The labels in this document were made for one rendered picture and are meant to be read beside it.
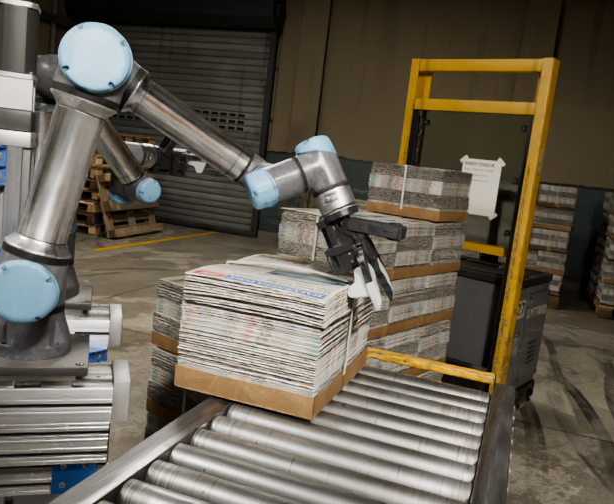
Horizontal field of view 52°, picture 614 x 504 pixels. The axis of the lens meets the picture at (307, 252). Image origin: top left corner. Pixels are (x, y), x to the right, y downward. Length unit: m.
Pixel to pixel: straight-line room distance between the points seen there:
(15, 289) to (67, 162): 0.23
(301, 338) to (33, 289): 0.47
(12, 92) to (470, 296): 2.54
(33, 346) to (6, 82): 0.59
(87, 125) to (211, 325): 0.42
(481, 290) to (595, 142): 5.52
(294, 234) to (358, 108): 6.73
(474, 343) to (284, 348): 2.40
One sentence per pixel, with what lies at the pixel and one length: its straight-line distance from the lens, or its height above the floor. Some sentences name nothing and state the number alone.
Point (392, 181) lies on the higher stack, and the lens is 2.86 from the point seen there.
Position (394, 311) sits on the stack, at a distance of 2.58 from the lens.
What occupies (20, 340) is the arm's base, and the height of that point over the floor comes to 0.86.
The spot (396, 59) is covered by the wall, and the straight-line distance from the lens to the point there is 9.05.
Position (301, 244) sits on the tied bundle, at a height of 0.94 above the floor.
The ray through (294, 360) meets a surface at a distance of 1.15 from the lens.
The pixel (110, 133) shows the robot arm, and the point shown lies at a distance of 1.87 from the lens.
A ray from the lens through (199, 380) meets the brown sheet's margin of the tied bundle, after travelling 1.24.
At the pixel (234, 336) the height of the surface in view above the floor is 0.93.
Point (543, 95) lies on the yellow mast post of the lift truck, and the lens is 3.18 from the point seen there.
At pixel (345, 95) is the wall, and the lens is 9.14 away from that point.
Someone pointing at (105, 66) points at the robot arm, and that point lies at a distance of 1.15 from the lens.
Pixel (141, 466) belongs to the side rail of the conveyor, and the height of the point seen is 0.80.
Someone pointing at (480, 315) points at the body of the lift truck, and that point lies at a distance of 3.44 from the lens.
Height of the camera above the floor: 1.27
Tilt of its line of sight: 8 degrees down
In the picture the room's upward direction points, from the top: 7 degrees clockwise
